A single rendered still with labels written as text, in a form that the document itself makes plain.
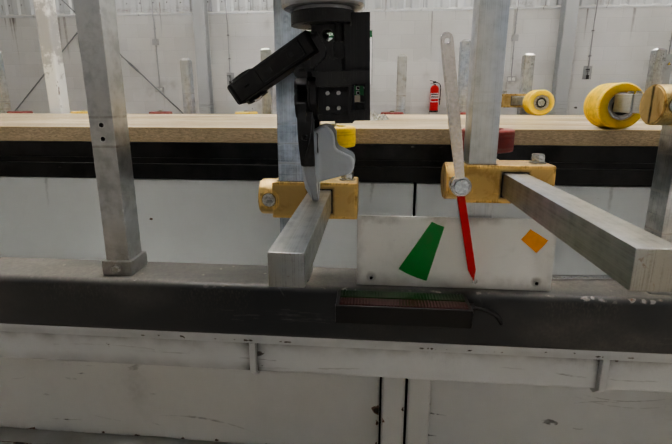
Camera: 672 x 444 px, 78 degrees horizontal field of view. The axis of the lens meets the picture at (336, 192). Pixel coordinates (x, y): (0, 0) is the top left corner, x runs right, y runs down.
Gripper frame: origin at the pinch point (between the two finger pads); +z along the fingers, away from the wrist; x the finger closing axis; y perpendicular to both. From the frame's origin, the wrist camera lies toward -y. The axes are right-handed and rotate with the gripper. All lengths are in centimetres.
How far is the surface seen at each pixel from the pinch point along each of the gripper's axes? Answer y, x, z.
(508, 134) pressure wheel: 27.9, 15.9, -4.8
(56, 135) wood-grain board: -53, 28, -4
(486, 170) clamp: 21.9, 5.0, -1.5
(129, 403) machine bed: -49, 30, 58
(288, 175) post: -3.8, 5.8, -0.8
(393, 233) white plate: 10.3, 4.9, 7.0
